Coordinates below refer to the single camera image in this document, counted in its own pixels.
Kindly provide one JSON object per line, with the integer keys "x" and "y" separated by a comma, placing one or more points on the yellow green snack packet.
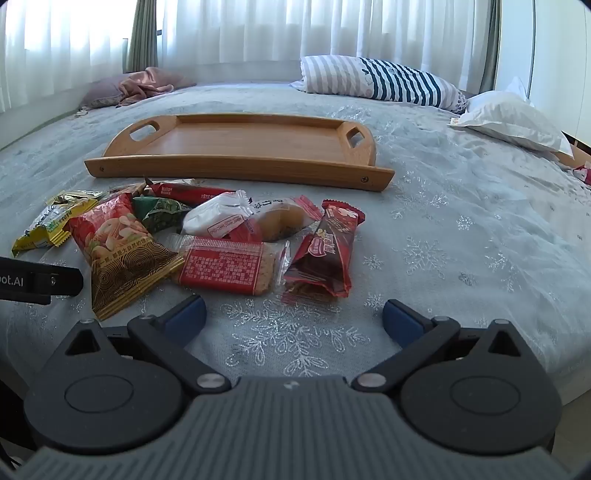
{"x": 76, "y": 196}
{"x": 51, "y": 226}

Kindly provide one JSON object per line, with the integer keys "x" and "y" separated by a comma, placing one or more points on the long red wafer bar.
{"x": 194, "y": 193}

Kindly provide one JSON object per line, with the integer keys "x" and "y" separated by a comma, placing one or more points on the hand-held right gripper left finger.
{"x": 184, "y": 318}

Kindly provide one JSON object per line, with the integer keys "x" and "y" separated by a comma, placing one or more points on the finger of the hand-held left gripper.
{"x": 62, "y": 279}

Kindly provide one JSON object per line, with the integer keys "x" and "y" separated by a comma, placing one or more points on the red gold peanut packet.
{"x": 122, "y": 258}

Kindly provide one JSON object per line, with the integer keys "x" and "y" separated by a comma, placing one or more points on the wooden tray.
{"x": 258, "y": 143}

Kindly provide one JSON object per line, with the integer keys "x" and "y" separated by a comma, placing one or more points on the green curtain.
{"x": 144, "y": 32}
{"x": 492, "y": 41}

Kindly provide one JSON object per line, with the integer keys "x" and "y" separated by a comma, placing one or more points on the small red packet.
{"x": 582, "y": 174}

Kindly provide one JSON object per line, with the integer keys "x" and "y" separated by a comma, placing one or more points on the red cracker packet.
{"x": 226, "y": 265}

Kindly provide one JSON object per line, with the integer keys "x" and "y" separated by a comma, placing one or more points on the purple pillow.
{"x": 101, "y": 92}

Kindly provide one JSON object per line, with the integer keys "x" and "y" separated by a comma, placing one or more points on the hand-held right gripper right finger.
{"x": 404, "y": 323}

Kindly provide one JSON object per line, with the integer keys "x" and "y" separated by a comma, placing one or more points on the pink cloth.
{"x": 147, "y": 83}

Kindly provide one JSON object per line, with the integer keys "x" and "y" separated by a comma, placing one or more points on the red wafer packet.
{"x": 318, "y": 267}

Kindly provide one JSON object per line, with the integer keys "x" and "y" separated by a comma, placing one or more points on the white sheer curtain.
{"x": 323, "y": 27}
{"x": 60, "y": 46}

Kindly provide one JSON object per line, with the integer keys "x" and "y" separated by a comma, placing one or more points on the blue striped pillow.
{"x": 383, "y": 81}

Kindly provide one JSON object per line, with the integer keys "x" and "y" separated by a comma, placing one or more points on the white pillow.
{"x": 508, "y": 117}

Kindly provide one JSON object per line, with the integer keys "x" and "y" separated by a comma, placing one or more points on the white wardrobe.
{"x": 554, "y": 55}

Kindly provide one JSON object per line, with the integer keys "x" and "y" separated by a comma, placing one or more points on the white red-label pastry packet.
{"x": 217, "y": 219}

